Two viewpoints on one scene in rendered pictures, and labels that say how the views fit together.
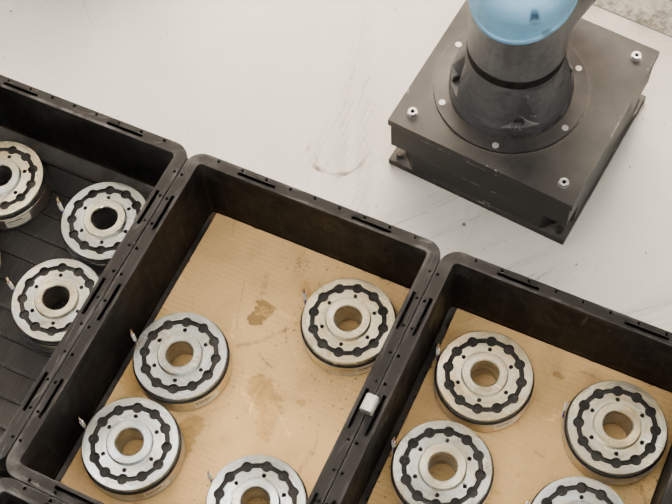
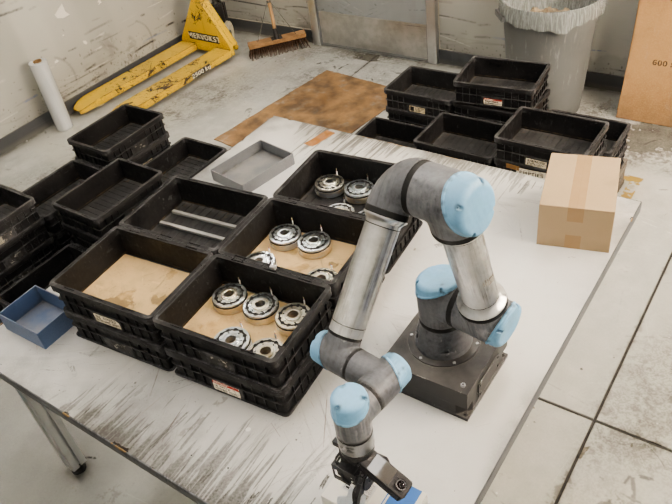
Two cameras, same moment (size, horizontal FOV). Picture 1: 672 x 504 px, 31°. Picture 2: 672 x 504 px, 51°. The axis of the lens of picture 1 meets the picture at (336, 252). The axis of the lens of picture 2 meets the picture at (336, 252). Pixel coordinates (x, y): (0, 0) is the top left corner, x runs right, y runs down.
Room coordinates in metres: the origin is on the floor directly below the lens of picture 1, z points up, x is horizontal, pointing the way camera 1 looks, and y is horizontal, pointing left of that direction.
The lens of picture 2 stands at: (0.72, -1.51, 2.18)
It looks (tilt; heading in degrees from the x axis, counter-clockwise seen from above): 39 degrees down; 94
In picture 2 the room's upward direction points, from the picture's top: 9 degrees counter-clockwise
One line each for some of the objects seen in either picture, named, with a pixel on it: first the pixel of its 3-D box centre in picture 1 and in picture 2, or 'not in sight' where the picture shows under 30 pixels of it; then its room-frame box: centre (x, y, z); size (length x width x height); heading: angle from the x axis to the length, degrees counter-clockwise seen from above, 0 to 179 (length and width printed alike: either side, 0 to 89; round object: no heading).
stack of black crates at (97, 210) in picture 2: not in sight; (123, 227); (-0.43, 1.06, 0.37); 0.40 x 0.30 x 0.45; 54
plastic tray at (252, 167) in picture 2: not in sight; (253, 166); (0.26, 0.87, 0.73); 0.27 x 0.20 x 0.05; 45
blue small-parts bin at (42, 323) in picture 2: not in sight; (40, 316); (-0.38, 0.11, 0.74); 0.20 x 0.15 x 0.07; 146
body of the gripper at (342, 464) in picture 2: not in sight; (356, 459); (0.63, -0.65, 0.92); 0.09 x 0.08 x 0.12; 144
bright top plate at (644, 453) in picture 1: (616, 427); (265, 352); (0.40, -0.27, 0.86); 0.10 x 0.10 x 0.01
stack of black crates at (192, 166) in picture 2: not in sight; (186, 191); (-0.19, 1.38, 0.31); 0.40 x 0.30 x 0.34; 54
